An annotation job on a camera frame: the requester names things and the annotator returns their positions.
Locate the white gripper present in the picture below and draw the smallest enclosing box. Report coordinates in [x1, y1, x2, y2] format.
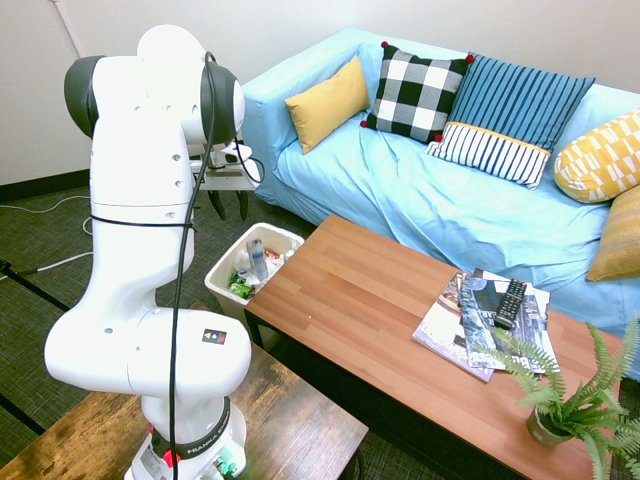
[202, 165, 262, 223]

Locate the silver drink can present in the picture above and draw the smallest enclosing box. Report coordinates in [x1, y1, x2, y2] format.
[246, 238, 270, 283]

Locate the cream plastic trash bin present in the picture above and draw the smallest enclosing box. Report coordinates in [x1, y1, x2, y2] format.
[203, 222, 306, 351]

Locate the crumpled white paper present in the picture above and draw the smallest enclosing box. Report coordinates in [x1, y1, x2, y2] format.
[232, 247, 296, 290]

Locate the green crumpled wrapper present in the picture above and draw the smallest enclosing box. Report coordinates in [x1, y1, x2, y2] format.
[228, 272, 257, 302]

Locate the plain mustard pillow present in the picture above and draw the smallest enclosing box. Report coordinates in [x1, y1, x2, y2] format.
[284, 54, 372, 155]

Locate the reddish wood coffee table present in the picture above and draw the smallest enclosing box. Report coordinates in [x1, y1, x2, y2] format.
[243, 214, 640, 480]

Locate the light blue sofa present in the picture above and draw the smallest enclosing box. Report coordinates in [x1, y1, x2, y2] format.
[241, 27, 640, 382]

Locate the black tripod leg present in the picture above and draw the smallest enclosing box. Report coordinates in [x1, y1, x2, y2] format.
[0, 258, 70, 314]

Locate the black white checkered pillow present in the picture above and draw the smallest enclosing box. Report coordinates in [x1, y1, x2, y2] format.
[359, 40, 476, 146]

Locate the rustic dark wood table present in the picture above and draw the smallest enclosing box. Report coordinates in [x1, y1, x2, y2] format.
[0, 302, 370, 480]

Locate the stack of magazines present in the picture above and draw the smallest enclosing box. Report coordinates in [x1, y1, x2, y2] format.
[411, 271, 502, 384]

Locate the dark cover magazine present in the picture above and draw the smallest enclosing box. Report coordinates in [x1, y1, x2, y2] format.
[458, 273, 561, 376]

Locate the black remote control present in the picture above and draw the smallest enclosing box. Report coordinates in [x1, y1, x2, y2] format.
[494, 278, 529, 330]

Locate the blue striped pillow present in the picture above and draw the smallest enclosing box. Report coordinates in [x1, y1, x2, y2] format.
[424, 52, 597, 192]

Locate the grey cover magazine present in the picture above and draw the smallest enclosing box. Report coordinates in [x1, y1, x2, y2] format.
[469, 267, 552, 331]

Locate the yellow patterned bolster pillow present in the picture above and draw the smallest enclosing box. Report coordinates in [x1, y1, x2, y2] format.
[553, 108, 640, 205]

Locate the mustard ribbed pillow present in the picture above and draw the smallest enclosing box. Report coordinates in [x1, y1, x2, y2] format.
[585, 185, 640, 283]

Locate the potted green fern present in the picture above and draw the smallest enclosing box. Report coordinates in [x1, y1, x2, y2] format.
[472, 312, 640, 480]

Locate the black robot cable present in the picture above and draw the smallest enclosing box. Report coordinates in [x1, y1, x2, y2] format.
[167, 50, 265, 469]

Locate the white floor cable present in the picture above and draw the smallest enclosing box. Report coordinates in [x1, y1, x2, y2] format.
[0, 193, 95, 274]

